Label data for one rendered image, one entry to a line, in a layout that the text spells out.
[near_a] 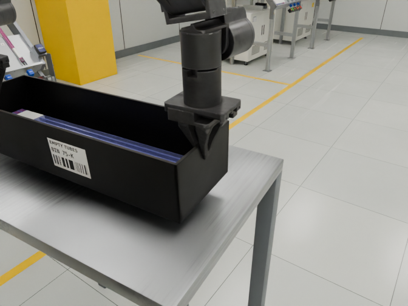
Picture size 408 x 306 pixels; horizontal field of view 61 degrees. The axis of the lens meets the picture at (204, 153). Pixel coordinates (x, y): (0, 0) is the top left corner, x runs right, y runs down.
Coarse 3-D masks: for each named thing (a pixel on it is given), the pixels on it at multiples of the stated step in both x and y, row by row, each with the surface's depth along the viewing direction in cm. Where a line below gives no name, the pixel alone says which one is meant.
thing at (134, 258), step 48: (0, 192) 68; (48, 192) 68; (96, 192) 68; (240, 192) 68; (48, 240) 56; (96, 240) 56; (144, 240) 56; (192, 240) 56; (144, 288) 48; (192, 288) 49
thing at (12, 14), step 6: (0, 0) 76; (6, 0) 78; (0, 6) 76; (6, 6) 78; (12, 6) 79; (0, 12) 76; (6, 12) 77; (12, 12) 79; (0, 18) 77; (6, 18) 78; (12, 18) 80; (0, 24) 78; (6, 24) 80
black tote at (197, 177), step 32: (0, 96) 82; (32, 96) 89; (64, 96) 82; (96, 96) 76; (0, 128) 70; (32, 128) 64; (96, 128) 82; (128, 128) 76; (160, 128) 71; (224, 128) 61; (32, 160) 70; (64, 160) 64; (96, 160) 59; (128, 160) 55; (160, 160) 51; (192, 160) 54; (224, 160) 65; (128, 192) 58; (160, 192) 54; (192, 192) 56
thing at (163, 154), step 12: (36, 120) 79; (48, 120) 79; (60, 120) 79; (84, 132) 74; (96, 132) 73; (120, 144) 69; (132, 144) 69; (144, 144) 69; (156, 156) 65; (168, 156) 65; (180, 156) 65
